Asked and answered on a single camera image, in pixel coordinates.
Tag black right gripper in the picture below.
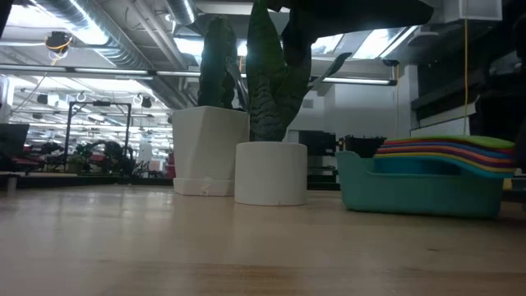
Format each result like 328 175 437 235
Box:
266 0 436 67

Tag purple measuring cup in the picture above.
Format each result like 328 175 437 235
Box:
376 147 515 165

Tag green measuring cup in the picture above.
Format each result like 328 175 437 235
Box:
384 135 517 150

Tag teal plastic basket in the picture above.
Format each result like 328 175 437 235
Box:
335 149 506 220

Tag striped green snake plant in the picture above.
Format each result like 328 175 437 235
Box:
224 0 354 143

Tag tall green cactus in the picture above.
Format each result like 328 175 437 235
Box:
196 16 239 110

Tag black equipment case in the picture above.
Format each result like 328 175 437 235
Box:
298 130 338 158

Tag black crate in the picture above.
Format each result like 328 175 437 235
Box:
342 134 388 160

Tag white round plant pot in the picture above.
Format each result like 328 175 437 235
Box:
233 141 309 207

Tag white angular plant pot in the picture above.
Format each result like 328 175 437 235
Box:
171 105 251 197

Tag white whiteboard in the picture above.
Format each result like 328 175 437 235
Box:
409 116 473 139

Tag black background robot arms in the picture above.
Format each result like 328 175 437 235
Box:
24 139 143 176

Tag dark monitor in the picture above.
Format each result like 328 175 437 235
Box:
0 123 30 160

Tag black rack frame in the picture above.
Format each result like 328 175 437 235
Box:
64 100 133 165

